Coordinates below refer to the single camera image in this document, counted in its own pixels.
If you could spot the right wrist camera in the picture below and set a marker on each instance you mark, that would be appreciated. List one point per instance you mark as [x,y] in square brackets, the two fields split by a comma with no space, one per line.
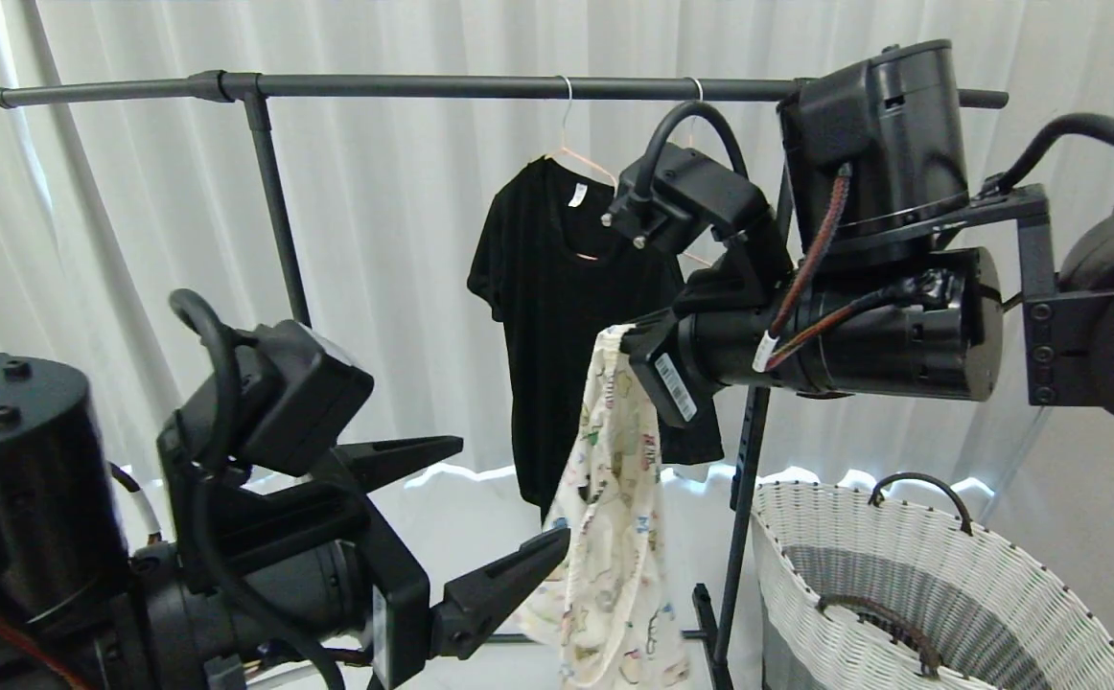
[691,192]

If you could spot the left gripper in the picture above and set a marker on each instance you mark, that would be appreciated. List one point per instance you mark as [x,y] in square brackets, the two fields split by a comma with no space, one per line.
[279,594]

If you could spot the black garment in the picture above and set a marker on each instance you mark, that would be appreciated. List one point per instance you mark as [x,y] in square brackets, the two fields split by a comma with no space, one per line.
[557,335]

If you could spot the black clothes rack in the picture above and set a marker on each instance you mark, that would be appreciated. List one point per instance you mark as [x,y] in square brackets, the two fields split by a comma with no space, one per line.
[423,86]

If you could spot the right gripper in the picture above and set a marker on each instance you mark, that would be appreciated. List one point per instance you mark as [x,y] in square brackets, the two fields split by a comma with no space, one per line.
[854,335]

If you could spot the white curtain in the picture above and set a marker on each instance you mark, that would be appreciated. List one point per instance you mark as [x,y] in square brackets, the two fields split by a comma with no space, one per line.
[375,240]

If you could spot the pink clothes hanger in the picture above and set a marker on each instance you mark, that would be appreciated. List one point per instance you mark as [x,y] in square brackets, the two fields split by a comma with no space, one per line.
[698,88]
[593,169]

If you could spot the white laundry basket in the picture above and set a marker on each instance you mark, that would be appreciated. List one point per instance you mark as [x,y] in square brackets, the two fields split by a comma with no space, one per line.
[806,537]

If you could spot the cream printed garment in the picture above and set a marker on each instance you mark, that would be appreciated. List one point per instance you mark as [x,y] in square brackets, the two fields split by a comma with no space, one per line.
[615,479]

